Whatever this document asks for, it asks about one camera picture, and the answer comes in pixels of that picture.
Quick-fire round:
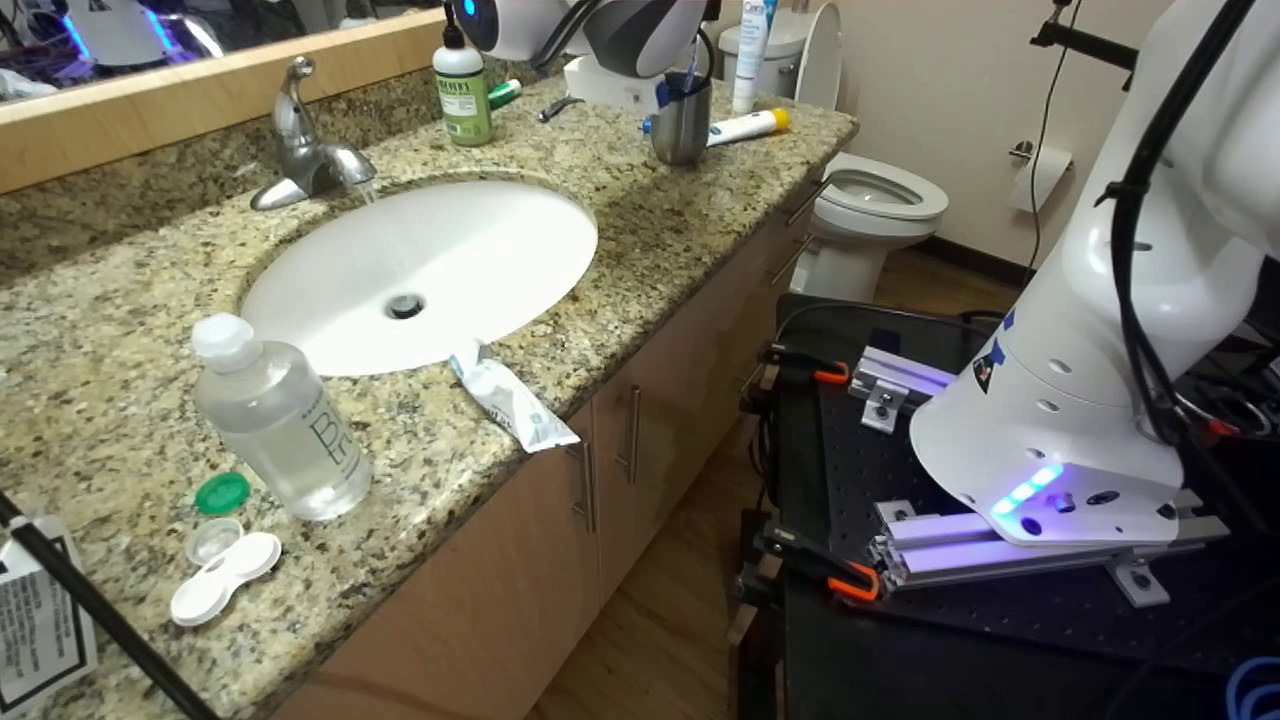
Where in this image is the orange black clamp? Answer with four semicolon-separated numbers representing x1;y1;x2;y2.
758;340;857;393
752;528;886;609

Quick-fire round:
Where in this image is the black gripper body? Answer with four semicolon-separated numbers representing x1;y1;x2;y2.
658;26;721;86

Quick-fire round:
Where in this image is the black robot stand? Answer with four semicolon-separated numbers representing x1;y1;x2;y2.
736;291;1280;720

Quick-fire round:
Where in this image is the white contact lens case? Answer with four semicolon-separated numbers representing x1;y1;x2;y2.
166;528;289;633

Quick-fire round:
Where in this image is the white tube with yellow cap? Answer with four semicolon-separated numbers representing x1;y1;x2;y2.
700;103;795;152

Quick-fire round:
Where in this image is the toilet paper roll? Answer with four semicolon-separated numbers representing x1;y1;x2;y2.
1009;132;1077;220

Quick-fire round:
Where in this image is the chrome sink faucet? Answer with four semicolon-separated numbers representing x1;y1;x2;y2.
246;53;378;215

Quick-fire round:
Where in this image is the green lens case cap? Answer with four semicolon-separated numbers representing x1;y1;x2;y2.
190;467;256;522

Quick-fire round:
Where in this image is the black power cord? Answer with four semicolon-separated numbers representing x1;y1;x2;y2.
0;487;225;720

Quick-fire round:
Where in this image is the white oval sink basin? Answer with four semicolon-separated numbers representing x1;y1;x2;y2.
236;176;598;379

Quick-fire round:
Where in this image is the tall white standing tube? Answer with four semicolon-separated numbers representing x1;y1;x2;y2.
729;0;780;117

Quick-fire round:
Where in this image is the white toilet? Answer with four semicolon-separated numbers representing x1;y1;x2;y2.
715;0;952;309

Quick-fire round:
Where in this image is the white printed box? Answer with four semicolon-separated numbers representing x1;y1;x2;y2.
0;514;100;716

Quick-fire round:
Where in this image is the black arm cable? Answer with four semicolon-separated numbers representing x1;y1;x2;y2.
1090;0;1280;451

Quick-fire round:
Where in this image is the wood framed mirror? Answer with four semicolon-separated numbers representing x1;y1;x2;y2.
0;0;455;195

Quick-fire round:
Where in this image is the wooden vanity cabinet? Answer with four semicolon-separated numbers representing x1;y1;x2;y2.
264;176;857;720

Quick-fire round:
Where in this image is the metal cabinet door handle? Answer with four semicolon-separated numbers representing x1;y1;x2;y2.
612;379;648;487
572;435;603;538

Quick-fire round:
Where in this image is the blue cable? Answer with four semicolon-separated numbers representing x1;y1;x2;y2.
1220;653;1280;720

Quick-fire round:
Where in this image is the aluminium base frame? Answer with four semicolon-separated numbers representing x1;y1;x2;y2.
853;340;1230;613

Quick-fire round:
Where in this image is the silver metal cup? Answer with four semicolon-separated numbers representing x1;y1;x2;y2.
648;73;715;167

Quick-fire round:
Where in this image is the green soap pump bottle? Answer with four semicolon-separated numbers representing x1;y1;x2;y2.
429;4;500;152

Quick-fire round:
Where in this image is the crumpled white paste tube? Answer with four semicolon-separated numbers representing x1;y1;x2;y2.
445;348;584;456

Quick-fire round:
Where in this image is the thin hanging wall cord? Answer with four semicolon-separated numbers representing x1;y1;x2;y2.
1018;0;1070;272

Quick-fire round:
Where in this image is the clear liquid bottle white cap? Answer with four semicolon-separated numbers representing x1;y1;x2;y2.
188;312;375;528

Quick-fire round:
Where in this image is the clear round lens cup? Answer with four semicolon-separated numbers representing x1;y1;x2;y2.
179;514;246;569

